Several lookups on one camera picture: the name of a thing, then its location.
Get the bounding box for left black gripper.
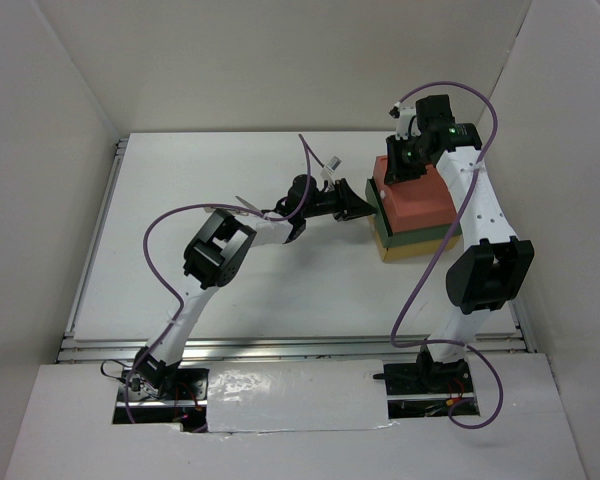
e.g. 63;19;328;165
301;178;375;222

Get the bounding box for yellow bottom drawer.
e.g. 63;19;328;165
372;225;449;263

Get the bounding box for green drawer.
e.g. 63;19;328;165
363;177;462;249

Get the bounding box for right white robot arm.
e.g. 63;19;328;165
384;95;534;392

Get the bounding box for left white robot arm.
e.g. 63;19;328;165
132;174;376;399

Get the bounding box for red top drawer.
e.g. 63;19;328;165
372;156;456;232

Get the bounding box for white foam board cover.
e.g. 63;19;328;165
206;360;390;433

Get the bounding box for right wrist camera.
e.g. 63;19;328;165
389;102;416;140

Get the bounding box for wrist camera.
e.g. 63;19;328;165
320;156;342;185
389;102;416;140

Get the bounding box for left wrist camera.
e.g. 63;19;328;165
320;156;342;185

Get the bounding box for black handled scissors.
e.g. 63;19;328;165
235;195;262;213

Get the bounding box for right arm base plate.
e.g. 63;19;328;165
372;363;473;396

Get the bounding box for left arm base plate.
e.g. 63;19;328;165
128;368;210;407

